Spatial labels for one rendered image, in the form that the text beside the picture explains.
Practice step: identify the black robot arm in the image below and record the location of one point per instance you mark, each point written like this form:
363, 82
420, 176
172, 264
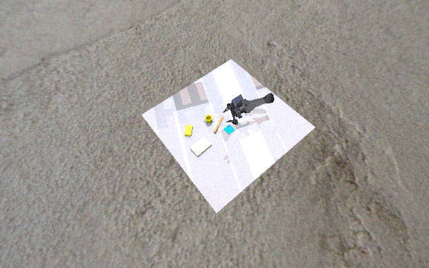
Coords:
247, 106

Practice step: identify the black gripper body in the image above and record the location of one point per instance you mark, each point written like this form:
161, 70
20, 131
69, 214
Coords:
233, 112

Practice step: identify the yellow block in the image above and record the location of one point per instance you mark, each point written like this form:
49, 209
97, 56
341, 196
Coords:
188, 130

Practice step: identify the beige flat block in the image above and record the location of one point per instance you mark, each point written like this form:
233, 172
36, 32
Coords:
200, 146

